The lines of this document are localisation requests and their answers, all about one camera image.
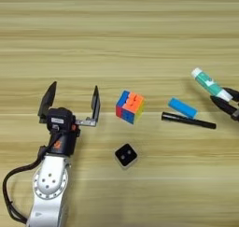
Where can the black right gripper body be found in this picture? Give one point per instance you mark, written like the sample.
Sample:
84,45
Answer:
236,116

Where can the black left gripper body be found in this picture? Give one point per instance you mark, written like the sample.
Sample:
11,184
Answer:
63,143

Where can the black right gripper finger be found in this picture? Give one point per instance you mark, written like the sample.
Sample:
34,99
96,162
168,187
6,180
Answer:
225,107
234,93

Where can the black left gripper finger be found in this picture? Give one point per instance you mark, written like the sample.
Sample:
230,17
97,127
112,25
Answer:
48,98
95,103

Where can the green white glue stick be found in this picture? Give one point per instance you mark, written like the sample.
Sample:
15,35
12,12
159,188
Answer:
210,82

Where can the multicolour puzzle cube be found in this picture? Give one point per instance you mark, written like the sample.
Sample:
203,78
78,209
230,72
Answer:
130,106

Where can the black marker pen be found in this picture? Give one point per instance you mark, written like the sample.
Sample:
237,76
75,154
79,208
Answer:
188,120

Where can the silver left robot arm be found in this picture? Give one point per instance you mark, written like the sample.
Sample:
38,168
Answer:
49,190

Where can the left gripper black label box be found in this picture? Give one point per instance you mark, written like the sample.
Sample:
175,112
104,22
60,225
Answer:
59,118

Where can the blue rectangular eraser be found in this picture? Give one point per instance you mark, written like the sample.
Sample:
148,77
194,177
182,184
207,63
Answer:
183,107

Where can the small black two-dot cube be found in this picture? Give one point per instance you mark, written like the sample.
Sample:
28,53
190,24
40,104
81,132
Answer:
126,155

